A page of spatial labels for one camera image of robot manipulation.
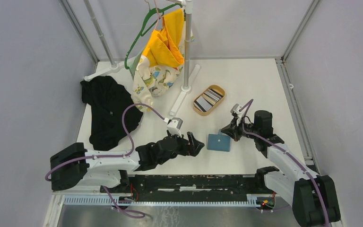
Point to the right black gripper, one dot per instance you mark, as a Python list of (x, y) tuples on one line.
[(233, 133)]

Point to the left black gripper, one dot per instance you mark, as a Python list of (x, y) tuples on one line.
[(193, 148)]

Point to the blue card holder wallet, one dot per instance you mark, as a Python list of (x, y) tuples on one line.
[(219, 142)]

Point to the oval wooden card tray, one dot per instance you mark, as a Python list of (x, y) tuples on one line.
[(215, 95)]

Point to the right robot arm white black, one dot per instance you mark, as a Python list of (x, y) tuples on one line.
[(312, 196)]

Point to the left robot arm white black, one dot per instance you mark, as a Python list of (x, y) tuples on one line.
[(78, 166)]

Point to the yellow dinosaur print jacket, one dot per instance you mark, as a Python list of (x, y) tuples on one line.
[(162, 60)]

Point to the black garment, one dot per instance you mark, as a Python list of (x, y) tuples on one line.
[(108, 100)]

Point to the white metal clothes rack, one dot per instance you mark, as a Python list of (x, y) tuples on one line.
[(188, 76)]

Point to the green clothes hanger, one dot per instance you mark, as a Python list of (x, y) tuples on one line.
[(145, 28)]

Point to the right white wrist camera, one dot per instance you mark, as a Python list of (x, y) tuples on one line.
[(237, 113)]

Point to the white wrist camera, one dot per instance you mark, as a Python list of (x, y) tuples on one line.
[(237, 113), (174, 126)]

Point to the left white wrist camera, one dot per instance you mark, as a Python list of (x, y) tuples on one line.
[(174, 126)]

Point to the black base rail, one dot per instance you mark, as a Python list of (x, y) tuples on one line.
[(191, 188)]

